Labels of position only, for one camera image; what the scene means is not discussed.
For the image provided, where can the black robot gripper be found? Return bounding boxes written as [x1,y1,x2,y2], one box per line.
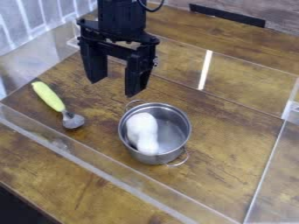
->
[78,0,161,97]

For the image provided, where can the white cloth in pot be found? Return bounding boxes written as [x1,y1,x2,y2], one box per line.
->
[126,113,159,156]

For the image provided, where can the stainless steel pot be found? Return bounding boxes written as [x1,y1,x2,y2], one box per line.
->
[118,100,193,167]

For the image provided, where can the black strip on table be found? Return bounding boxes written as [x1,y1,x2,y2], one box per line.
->
[190,3,268,28]

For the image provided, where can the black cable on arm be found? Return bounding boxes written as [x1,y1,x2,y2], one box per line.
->
[137,0,166,13]

